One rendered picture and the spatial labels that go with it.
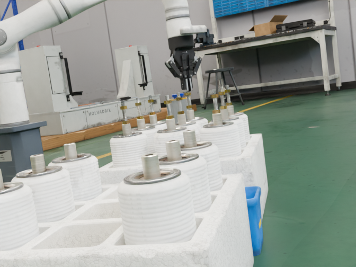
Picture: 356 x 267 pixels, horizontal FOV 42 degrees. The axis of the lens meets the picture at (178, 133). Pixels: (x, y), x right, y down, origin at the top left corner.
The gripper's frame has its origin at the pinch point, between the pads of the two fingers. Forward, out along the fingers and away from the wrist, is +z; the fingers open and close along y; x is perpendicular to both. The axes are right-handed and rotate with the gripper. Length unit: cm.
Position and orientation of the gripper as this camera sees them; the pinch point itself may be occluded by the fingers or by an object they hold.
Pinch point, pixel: (186, 85)
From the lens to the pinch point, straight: 138.9
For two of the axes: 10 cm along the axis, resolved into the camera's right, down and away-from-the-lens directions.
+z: 1.4, 9.8, 1.1
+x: 6.2, 0.0, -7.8
